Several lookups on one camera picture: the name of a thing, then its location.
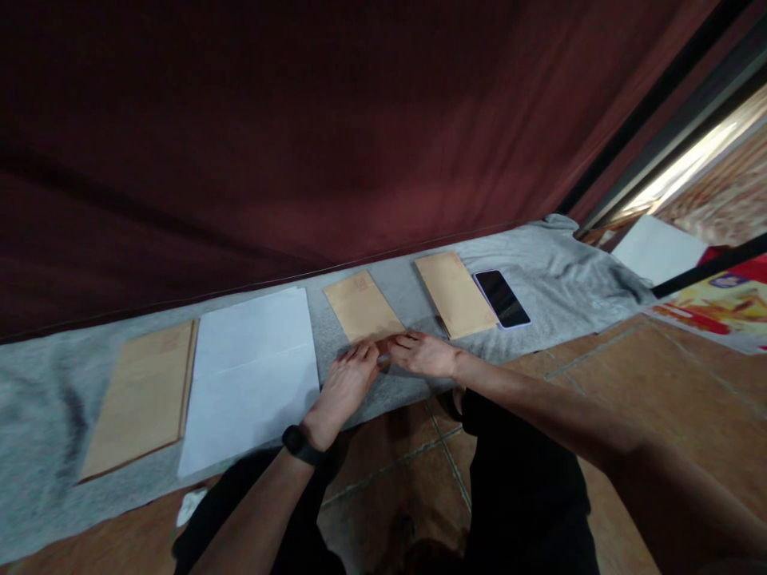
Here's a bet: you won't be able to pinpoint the dark red curtain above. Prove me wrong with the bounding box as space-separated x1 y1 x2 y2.
0 0 723 347

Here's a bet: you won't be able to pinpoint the stack of brown envelopes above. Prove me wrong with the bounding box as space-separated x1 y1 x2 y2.
76 319 200 485

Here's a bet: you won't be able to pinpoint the brown paper envelope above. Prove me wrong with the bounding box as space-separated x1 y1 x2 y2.
323 268 424 362
414 251 499 341

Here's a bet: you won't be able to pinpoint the white sheet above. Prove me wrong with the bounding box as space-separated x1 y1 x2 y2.
610 214 709 288

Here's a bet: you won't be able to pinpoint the person's right fingers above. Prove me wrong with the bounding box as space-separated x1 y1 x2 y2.
387 331 434 370

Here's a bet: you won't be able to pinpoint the stack of white paper sheets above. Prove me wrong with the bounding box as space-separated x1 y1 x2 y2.
177 285 322 481

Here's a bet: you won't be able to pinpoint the white crumpled tissue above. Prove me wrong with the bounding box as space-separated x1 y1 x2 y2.
174 486 209 528

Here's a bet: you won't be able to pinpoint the black bar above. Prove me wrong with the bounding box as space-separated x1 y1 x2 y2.
651 232 767 299

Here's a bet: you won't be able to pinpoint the black door frame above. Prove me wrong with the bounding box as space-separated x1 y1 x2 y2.
565 0 767 233

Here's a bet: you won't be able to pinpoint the grey cloth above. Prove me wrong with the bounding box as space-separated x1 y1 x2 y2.
0 212 658 568

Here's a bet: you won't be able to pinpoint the person's left fingers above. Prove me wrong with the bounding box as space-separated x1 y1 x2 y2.
332 342 382 379

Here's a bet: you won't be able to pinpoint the black smartphone with lilac case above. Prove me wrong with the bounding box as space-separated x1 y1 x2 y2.
472 268 533 330

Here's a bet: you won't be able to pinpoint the person's left hand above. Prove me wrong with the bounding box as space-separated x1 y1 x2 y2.
301 342 382 451

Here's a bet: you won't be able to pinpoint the person's right hand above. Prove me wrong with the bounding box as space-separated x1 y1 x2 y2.
387 331 467 381

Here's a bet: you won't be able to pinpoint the person's legs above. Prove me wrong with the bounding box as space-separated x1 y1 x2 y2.
172 386 600 575

